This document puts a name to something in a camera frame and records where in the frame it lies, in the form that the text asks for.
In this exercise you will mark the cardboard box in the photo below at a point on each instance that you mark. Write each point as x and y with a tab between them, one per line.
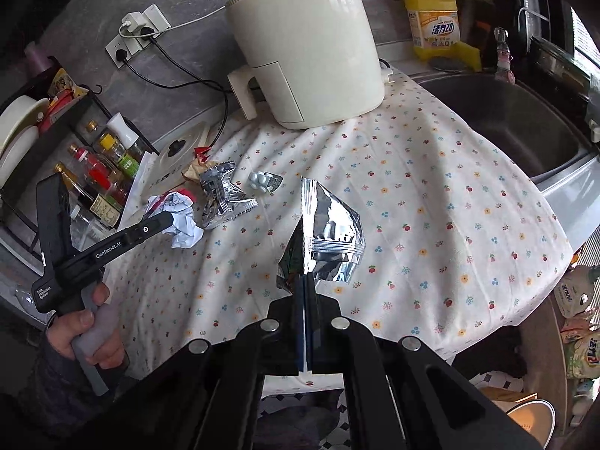
506	393

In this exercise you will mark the pill blister pack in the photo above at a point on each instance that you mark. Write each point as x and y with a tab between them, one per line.
265	182

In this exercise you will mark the brown paper wrapper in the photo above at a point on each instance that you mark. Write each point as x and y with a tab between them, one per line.
194	171

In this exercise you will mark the black spice rack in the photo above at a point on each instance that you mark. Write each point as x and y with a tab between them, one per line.
61	122

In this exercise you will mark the yellow sponge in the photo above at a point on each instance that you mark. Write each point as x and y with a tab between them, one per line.
464	58

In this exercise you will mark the crumpled silver foil wrapper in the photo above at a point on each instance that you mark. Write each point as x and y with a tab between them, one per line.
222	197

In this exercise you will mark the yellow snack packet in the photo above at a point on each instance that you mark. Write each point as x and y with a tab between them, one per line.
65	86

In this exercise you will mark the steel sink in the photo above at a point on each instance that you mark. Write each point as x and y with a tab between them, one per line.
511	122

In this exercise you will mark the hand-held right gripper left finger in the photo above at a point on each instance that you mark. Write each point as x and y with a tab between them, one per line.
225	384

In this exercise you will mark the yellow detergent bottle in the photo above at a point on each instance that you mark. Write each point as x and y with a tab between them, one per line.
431	23

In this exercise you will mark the floral white tablecloth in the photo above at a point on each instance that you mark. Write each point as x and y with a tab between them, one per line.
422	225

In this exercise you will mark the green yellow refill pouch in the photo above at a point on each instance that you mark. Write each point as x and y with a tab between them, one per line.
583	351

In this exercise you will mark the silver foil packet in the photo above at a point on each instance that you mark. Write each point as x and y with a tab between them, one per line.
330	225

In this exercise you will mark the person's left hand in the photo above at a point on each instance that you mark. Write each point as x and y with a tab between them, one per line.
68	333

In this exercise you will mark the grey sink cabinet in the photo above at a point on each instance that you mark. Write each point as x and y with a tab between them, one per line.
562	206

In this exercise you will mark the white paper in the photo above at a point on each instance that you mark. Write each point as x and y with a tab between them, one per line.
183	225

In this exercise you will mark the white wall sockets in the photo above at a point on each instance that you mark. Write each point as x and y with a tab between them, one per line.
140	33

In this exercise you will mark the person's left forearm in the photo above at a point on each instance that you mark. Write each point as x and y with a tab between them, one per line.
51	389

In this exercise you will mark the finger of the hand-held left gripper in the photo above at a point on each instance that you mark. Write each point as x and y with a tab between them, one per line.
157	225

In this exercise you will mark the white air fryer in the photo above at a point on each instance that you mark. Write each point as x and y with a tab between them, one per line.
309	42

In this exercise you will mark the cluster of condiment bottles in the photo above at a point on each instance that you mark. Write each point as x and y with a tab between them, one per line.
101	168

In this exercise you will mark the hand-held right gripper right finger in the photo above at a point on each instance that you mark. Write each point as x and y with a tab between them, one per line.
398	393

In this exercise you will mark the white laundry detergent bottle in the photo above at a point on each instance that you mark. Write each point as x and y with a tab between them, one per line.
574	290

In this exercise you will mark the white bowls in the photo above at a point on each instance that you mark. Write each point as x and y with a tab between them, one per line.
18	136

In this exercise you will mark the white bucket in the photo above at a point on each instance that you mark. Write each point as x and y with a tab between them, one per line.
529	419

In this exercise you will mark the red plastic clip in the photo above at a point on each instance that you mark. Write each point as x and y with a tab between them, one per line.
201	151

